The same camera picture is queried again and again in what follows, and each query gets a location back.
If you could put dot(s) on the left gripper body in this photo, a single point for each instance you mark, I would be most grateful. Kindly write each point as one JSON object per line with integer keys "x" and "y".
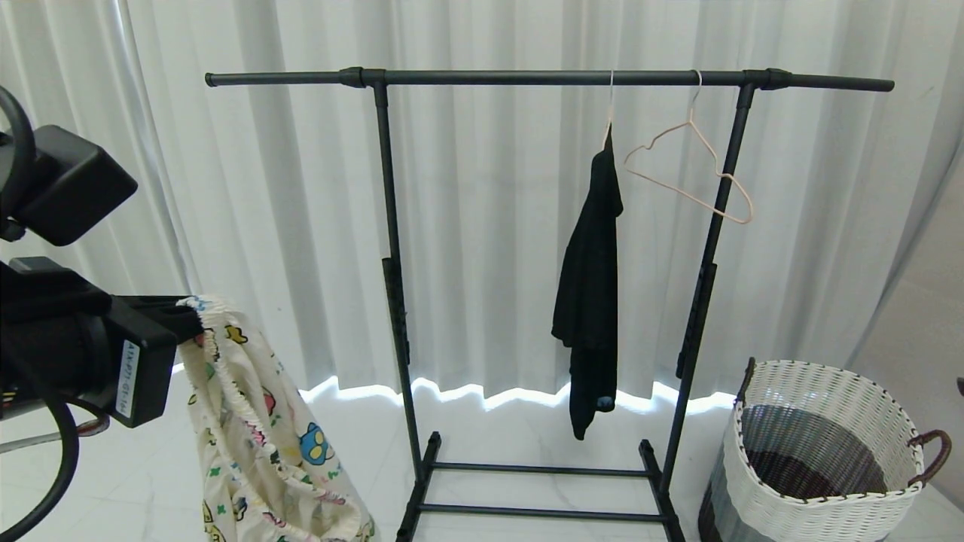
{"x": 60, "y": 354}

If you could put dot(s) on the cream printed garment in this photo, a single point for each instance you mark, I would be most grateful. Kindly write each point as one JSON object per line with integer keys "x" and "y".
{"x": 248, "y": 452}

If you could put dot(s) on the black short-sleeved shirt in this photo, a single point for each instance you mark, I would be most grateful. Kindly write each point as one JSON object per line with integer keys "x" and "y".
{"x": 587, "y": 286}

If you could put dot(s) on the pink clothes hanger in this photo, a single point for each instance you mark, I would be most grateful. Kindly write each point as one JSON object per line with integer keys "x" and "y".
{"x": 607, "y": 135}
{"x": 751, "y": 211}

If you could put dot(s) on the black clothes rack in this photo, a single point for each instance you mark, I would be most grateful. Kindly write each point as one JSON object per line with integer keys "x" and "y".
{"x": 527, "y": 77}

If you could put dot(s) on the white laundry basket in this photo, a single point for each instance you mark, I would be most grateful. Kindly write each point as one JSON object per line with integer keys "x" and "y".
{"x": 828, "y": 384}

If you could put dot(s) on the white curtain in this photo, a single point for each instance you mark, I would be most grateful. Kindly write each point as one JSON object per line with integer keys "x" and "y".
{"x": 489, "y": 226}

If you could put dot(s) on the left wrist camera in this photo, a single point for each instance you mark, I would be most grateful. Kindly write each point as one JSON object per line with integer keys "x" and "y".
{"x": 68, "y": 188}

